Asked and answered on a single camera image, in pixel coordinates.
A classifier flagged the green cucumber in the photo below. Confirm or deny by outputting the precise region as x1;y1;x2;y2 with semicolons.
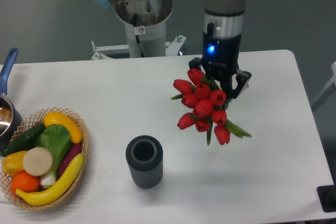
1;123;46;157

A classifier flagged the yellow banana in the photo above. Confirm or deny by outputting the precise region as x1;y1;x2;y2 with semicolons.
16;153;84;206

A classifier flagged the orange fruit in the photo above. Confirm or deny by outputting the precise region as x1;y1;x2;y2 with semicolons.
10;172;40;195

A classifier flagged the blue handled saucepan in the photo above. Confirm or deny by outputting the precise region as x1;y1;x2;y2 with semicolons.
1;48;23;151

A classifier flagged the red tulip bouquet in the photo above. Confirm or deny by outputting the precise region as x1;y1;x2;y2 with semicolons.
171;68;251;145

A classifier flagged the woven wicker basket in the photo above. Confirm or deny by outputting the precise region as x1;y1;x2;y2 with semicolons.
1;108;89;210

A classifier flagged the purple sweet potato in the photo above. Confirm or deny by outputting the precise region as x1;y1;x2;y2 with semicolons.
57;143;82;178

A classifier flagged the yellow bell pepper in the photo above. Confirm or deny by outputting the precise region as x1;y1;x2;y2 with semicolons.
2;151;28;176

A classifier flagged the dark grey ribbed vase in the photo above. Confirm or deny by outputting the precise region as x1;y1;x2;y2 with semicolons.
125;135;163;189

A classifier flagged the white furniture frame at right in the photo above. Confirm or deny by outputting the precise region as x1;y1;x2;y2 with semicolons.
311;62;335;112

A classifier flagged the beige round disc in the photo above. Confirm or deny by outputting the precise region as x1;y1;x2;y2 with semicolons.
23;147;53;176

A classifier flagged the green leafy bok choy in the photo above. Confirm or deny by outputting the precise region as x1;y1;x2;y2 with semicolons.
35;124;71;189

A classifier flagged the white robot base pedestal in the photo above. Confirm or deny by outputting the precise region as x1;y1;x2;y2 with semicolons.
91;0;186;60

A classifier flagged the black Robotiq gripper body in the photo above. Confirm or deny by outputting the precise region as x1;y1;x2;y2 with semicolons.
201;33;241;90

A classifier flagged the black device at table edge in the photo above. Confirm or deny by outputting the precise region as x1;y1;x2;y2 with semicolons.
317;185;335;212

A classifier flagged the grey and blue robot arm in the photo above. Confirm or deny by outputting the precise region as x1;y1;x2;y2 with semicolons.
94;0;251;101

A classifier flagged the yellow squash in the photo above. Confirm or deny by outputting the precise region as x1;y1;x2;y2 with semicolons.
43;111;82;144

